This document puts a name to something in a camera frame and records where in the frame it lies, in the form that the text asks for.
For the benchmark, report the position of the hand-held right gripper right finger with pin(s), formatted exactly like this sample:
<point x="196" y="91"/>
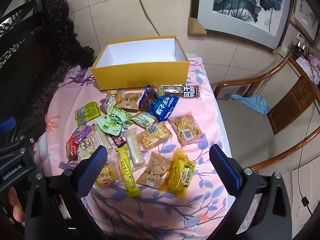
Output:
<point x="220" y="160"/>

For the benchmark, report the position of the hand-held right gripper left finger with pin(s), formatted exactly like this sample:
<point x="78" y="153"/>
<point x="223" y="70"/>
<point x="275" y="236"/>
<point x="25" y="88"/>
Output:
<point x="98" y="156"/>

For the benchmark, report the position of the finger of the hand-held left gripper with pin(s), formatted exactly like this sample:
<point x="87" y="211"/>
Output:
<point x="17" y="147"/>
<point x="7" y="126"/>

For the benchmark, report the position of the purple and white snack packet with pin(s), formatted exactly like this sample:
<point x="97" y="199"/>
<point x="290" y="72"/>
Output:
<point x="85" y="145"/>

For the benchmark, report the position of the white rice bar packet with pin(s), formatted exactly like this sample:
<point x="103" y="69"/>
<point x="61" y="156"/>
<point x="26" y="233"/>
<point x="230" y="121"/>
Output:
<point x="101" y="136"/>
<point x="133" y="150"/>

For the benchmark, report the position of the yellow small bread packet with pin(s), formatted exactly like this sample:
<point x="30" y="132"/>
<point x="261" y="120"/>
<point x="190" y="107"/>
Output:
<point x="108" y="175"/>

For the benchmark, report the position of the small brown candy packet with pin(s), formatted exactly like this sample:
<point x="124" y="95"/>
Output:
<point x="118" y="141"/>

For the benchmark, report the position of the red snack packet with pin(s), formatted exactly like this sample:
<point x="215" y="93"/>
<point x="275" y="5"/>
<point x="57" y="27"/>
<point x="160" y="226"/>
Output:
<point x="71" y="148"/>

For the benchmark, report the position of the green bean snack packet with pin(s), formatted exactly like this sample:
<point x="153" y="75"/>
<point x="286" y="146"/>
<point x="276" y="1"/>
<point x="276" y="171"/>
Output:
<point x="113" y="121"/>

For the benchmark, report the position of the yellow soft bread packet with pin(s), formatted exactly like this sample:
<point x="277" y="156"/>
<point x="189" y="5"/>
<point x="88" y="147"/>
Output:
<point x="178" y="175"/>

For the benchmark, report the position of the clear round cracker packet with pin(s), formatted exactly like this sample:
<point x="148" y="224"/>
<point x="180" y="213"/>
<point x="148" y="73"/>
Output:
<point x="187" y="130"/>

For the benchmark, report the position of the yellow-green snack packet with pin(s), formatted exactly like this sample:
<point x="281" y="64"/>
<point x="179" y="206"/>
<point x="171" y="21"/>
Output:
<point x="87" y="112"/>

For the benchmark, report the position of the clear chip packet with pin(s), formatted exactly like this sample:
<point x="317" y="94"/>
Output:
<point x="112" y="102"/>

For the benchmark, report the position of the small yellow-green barcode packet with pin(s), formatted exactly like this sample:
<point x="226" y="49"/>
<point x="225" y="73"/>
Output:
<point x="143" y="119"/>

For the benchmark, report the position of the clear square cracker packet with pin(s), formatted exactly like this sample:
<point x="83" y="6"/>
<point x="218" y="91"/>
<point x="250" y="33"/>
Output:
<point x="153" y="136"/>

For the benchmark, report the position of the blue snack packet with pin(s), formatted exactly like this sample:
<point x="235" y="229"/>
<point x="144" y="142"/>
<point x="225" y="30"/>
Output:
<point x="162" y="107"/>

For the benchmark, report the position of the yellow cardboard box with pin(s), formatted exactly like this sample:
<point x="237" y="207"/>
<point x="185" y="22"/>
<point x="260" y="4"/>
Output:
<point x="140" y="77"/>

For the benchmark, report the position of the person's left hand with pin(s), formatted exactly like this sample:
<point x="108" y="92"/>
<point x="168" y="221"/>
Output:
<point x="17" y="206"/>

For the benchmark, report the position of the wooden armchair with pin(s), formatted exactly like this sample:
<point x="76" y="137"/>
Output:
<point x="242" y="127"/>

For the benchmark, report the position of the pink floral tablecloth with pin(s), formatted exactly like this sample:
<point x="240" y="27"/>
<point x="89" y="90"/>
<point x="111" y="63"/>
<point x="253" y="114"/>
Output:
<point x="200" y="100"/>

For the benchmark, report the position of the dark carved wooden furniture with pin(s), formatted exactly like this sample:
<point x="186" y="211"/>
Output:
<point x="37" y="67"/>

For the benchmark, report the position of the blue cloth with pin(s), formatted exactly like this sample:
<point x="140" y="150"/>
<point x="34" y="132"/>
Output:
<point x="255" y="103"/>

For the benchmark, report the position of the pink printed bag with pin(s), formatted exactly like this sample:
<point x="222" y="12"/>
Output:
<point x="313" y="66"/>

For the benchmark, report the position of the cardboard corner protector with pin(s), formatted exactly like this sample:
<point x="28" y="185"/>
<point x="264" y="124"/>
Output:
<point x="196" y="26"/>

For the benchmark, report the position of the dark power strip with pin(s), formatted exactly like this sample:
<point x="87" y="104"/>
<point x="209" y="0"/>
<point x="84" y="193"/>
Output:
<point x="298" y="47"/>

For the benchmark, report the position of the large framed ink painting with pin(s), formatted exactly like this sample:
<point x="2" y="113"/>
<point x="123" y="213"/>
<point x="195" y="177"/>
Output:
<point x="237" y="0"/>

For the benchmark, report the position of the small framed painting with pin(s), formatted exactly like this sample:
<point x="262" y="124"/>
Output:
<point x="306" y="12"/>

